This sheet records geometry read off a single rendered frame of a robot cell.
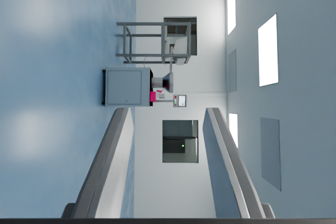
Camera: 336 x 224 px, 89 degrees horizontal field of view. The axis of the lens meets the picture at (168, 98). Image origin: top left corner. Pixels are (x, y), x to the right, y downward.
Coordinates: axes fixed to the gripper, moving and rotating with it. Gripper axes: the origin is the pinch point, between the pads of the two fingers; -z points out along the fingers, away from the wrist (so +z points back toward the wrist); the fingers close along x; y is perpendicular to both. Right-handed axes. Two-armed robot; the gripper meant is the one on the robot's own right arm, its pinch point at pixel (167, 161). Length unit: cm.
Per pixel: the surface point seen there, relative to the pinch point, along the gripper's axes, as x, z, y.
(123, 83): 70, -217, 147
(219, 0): -166, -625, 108
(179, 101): -21, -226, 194
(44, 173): 105, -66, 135
